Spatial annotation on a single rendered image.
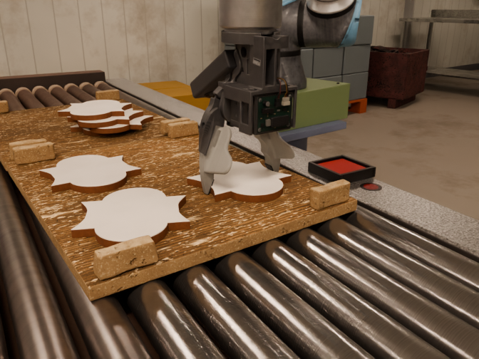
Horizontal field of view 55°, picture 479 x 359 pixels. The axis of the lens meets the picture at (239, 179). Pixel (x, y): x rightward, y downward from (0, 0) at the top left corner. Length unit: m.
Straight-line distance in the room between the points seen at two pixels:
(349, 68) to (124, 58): 2.37
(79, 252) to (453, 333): 0.35
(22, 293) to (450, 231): 0.48
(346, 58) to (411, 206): 4.56
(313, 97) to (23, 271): 0.90
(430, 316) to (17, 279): 0.39
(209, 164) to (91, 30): 4.15
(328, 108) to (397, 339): 0.94
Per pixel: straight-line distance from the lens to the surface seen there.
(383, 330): 0.42
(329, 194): 0.57
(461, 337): 0.44
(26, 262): 0.54
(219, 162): 0.58
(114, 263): 0.44
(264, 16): 0.55
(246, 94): 0.54
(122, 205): 0.57
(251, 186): 0.60
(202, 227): 0.52
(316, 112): 1.25
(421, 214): 0.65
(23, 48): 4.52
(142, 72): 4.92
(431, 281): 0.50
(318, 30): 1.19
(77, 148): 0.85
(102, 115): 0.91
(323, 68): 4.94
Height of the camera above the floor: 1.17
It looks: 21 degrees down
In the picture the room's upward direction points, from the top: straight up
